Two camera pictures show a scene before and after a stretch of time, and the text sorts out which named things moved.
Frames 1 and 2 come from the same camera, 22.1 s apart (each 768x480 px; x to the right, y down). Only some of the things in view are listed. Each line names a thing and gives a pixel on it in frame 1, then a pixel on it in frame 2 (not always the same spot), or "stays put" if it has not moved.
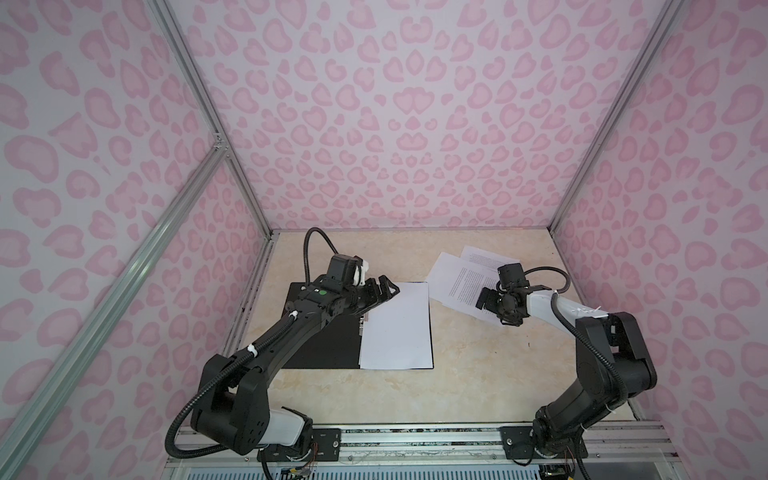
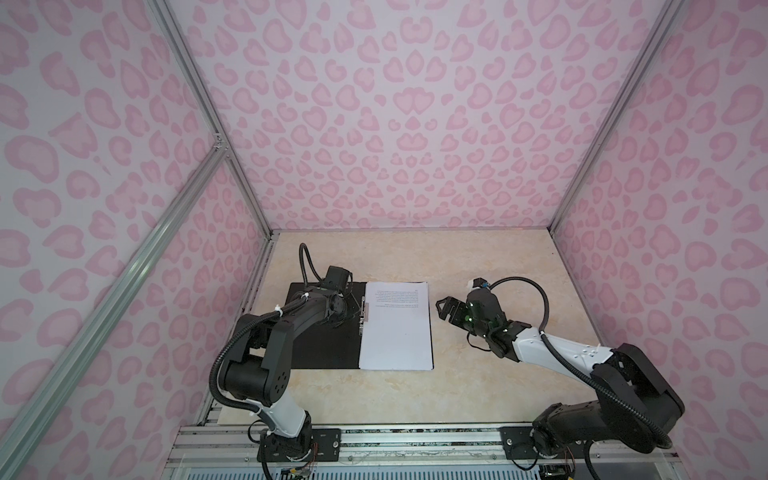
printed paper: (485, 258) → (396, 327)
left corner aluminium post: (170, 29) stays put
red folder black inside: (338, 344) stays put
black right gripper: (489, 304) → (449, 303)
